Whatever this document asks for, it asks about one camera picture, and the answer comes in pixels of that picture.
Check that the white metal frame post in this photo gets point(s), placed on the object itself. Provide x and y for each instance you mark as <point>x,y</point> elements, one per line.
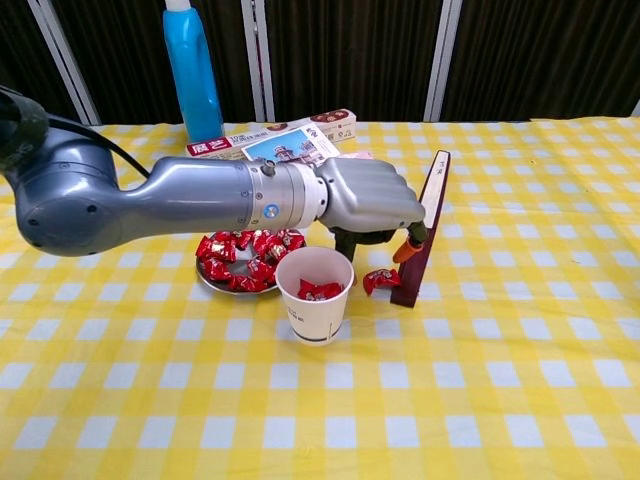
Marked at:
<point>636,111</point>
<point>62,55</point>
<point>257,60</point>
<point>442,60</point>

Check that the building picture postcard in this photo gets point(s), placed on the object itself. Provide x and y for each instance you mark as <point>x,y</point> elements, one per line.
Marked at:
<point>300,145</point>

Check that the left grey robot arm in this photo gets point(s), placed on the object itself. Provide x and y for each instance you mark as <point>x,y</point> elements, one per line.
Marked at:
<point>175,195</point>

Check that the red candy heap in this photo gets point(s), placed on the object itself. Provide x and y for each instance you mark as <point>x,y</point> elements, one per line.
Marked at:
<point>215,250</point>

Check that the silver metal plate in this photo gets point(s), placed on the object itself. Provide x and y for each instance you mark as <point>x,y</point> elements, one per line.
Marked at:
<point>243,257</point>

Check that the white paper cup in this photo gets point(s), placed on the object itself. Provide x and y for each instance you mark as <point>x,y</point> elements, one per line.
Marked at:
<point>310,325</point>

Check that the dark maroon long box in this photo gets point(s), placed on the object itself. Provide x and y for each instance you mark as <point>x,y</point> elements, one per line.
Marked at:
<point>410,280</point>

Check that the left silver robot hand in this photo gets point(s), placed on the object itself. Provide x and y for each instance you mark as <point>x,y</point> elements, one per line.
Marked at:
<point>370,195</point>

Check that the blue squeeze bottle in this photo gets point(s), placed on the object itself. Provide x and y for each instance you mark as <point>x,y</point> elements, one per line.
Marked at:
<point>192,75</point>

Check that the long box with red label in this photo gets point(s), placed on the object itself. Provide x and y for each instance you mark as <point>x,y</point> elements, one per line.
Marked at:
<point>210,146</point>

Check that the white pink plastic packet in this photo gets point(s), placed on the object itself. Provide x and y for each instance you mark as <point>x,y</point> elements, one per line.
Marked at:
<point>360,154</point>

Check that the yellow checked tablecloth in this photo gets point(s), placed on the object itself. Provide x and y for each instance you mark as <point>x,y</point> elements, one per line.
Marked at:
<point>450,375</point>

